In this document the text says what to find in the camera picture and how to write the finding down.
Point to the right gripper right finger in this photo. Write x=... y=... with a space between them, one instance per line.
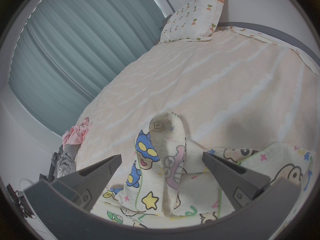
x=237 y=181

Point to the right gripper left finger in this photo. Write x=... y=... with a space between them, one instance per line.
x=95 y=179

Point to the white printed pyjama top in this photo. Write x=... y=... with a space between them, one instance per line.
x=160 y=174

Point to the dark grey garment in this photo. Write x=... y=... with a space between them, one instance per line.
x=53 y=166

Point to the pink garment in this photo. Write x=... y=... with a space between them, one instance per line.
x=75 y=134

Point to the bed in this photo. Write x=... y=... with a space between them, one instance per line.
x=212 y=84

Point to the blue-green curtain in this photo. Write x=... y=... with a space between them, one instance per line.
x=100 y=29
x=37 y=84

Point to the white printed pillow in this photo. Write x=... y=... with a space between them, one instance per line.
x=195 y=16

